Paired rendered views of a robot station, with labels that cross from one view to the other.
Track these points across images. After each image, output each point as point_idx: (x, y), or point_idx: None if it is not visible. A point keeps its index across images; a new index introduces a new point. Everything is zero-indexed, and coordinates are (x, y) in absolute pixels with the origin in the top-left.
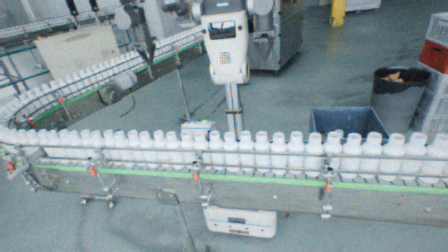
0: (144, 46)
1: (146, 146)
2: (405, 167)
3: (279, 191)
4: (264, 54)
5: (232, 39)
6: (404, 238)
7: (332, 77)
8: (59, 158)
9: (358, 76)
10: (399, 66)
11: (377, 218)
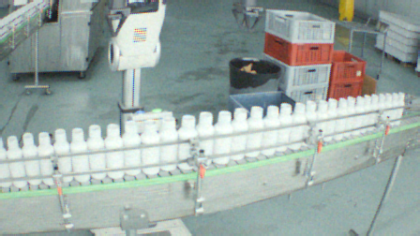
0: (127, 13)
1: (119, 144)
2: (347, 125)
3: (271, 173)
4: (240, 26)
5: (153, 13)
6: (304, 227)
7: (156, 76)
8: None
9: (187, 73)
10: (248, 57)
11: (332, 177)
